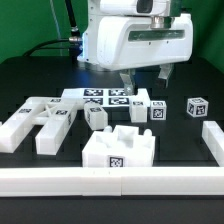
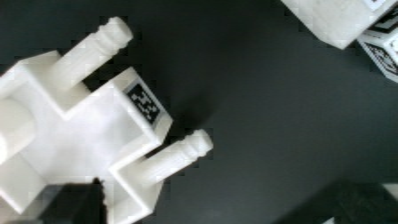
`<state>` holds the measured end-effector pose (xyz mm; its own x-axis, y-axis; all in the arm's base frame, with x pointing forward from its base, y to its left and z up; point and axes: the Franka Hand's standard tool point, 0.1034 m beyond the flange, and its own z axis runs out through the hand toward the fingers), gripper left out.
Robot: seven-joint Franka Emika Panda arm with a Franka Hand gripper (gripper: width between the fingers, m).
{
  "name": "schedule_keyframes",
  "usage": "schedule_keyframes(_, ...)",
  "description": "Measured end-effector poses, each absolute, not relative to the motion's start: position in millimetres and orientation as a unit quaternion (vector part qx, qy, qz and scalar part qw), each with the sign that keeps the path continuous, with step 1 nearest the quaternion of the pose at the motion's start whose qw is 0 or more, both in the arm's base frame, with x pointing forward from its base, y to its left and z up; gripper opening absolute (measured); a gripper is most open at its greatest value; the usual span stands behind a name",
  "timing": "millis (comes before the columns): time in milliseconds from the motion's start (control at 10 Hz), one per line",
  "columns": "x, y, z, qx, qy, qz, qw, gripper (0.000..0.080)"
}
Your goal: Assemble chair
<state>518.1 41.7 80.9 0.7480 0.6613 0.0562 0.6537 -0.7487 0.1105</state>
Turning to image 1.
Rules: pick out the white chair seat part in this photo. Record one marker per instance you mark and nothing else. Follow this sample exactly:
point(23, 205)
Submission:
point(121, 146)

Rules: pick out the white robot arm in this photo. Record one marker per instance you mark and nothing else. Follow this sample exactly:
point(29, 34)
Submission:
point(95, 15)

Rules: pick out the white chair back frame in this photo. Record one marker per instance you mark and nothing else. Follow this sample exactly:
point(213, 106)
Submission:
point(54, 115)

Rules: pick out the white marker base plate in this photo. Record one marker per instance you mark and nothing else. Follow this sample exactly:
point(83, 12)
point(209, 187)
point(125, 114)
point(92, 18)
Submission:
point(107, 97)

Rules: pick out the white front rail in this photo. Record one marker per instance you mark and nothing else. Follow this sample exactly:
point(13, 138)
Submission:
point(20, 182)

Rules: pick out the white right rail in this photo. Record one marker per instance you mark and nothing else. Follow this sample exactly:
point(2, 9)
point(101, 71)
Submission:
point(213, 136)

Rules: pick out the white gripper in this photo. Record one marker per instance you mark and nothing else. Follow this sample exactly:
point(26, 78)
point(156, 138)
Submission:
point(130, 42)

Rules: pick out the white rail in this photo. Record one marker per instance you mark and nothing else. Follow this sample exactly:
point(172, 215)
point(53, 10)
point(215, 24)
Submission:
point(20, 182)
point(213, 136)

